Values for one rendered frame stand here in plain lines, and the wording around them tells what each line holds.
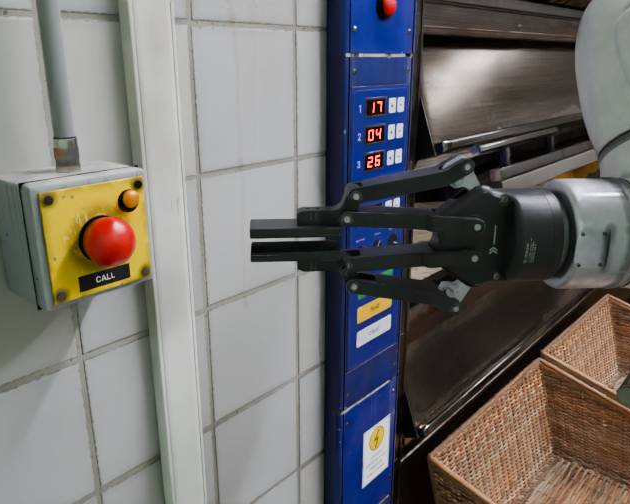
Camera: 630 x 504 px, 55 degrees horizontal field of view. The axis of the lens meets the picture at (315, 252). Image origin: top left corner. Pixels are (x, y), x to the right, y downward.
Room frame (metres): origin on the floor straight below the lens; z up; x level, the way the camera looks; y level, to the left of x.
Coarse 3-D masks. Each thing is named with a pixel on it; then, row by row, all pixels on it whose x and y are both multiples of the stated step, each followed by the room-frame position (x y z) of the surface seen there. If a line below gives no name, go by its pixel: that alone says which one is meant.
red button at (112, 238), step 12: (96, 228) 0.44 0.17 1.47; (108, 228) 0.44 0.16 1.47; (120, 228) 0.45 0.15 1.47; (132, 228) 0.46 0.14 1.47; (84, 240) 0.44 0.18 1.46; (96, 240) 0.43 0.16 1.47; (108, 240) 0.44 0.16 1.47; (120, 240) 0.44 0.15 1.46; (132, 240) 0.45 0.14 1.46; (96, 252) 0.43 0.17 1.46; (108, 252) 0.44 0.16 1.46; (120, 252) 0.44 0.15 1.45; (132, 252) 0.45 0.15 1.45; (108, 264) 0.44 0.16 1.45; (120, 264) 0.45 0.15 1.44
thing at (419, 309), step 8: (440, 272) 1.15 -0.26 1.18; (432, 280) 1.10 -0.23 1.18; (440, 280) 1.10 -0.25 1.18; (448, 280) 1.10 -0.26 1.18; (472, 288) 1.15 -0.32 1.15; (416, 304) 0.98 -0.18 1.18; (424, 304) 1.00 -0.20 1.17; (416, 312) 0.98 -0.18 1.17; (424, 312) 1.00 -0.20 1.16; (432, 312) 1.03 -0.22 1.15; (408, 320) 0.96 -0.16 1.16; (416, 320) 0.98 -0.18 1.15; (408, 328) 0.96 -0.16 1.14
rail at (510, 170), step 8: (576, 144) 1.13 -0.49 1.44; (584, 144) 1.16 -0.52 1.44; (592, 144) 1.19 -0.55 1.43; (544, 152) 1.05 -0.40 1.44; (552, 152) 1.04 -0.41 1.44; (560, 152) 1.06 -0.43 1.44; (568, 152) 1.09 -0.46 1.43; (576, 152) 1.12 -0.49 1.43; (520, 160) 0.96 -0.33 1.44; (528, 160) 0.96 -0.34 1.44; (536, 160) 0.98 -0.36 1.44; (544, 160) 1.00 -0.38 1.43; (552, 160) 1.03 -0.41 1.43; (496, 168) 0.88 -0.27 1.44; (504, 168) 0.89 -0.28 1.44; (512, 168) 0.90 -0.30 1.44; (520, 168) 0.93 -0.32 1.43; (528, 168) 0.95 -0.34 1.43; (536, 168) 0.98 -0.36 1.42; (496, 176) 0.88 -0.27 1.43; (504, 176) 0.88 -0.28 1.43; (512, 176) 0.90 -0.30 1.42
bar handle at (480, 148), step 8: (544, 128) 1.13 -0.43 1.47; (552, 128) 1.15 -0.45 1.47; (512, 136) 1.02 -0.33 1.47; (520, 136) 1.03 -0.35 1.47; (528, 136) 1.06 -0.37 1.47; (536, 136) 1.08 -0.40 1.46; (544, 136) 1.12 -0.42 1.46; (552, 136) 1.14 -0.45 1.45; (480, 144) 0.92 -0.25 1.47; (488, 144) 0.94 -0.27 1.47; (496, 144) 0.96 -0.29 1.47; (504, 144) 0.98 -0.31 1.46; (512, 144) 1.01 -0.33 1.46; (544, 144) 1.14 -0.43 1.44; (552, 144) 1.14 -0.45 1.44; (472, 152) 0.92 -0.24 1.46; (480, 152) 0.92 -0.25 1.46; (504, 152) 0.99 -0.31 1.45; (504, 160) 0.99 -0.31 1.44
